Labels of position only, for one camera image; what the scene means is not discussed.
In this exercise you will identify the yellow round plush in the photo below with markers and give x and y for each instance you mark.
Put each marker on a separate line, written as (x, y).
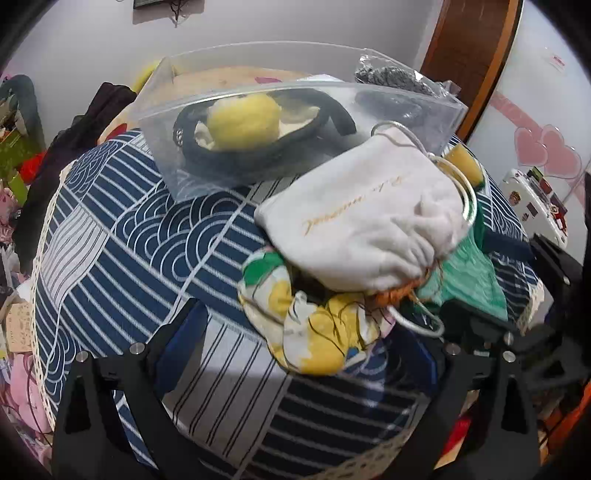
(464, 161)

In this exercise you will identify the clear plastic zip bag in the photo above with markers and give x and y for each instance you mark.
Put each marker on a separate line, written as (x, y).
(258, 115)

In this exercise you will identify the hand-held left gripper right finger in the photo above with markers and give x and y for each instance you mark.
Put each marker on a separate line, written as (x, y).
(480, 364)

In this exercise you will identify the white suitcase with stickers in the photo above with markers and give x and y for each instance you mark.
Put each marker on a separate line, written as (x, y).
(538, 203)

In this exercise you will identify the yellow plush ball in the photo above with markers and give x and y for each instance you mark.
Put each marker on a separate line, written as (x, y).
(242, 121)

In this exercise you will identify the black clothing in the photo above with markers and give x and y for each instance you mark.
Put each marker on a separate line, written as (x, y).
(69, 152)

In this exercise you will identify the pink plush toy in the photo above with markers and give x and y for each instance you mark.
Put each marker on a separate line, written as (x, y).
(25, 392)

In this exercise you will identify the green box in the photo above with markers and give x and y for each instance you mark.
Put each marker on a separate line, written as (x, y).
(16, 152)

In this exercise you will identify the dark wall frame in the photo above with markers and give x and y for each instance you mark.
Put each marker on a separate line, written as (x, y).
(148, 3)

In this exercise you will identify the grey knit in plastic bag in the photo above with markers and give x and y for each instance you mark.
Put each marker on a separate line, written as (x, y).
(392, 76)

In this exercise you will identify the green knitted cloth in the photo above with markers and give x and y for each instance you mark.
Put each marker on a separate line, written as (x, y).
(471, 277)

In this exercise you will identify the orange woven pouch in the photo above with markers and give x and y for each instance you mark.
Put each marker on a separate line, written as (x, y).
(401, 291)

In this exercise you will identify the black fabric headband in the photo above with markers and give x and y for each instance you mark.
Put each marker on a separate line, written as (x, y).
(221, 154)

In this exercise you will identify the lemon print fabric scrunchie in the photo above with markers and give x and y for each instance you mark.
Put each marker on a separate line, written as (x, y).
(304, 327)

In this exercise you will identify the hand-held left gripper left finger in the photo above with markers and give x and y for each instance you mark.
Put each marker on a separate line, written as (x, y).
(181, 344)

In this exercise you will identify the blue white patterned tablecloth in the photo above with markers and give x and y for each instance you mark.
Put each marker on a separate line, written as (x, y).
(138, 240)

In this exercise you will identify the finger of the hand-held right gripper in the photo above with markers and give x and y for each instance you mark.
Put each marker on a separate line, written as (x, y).
(505, 245)

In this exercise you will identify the pink heart wall sticker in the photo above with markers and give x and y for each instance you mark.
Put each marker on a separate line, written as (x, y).
(549, 152)

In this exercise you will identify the brown wooden door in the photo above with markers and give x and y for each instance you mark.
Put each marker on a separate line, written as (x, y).
(471, 55)

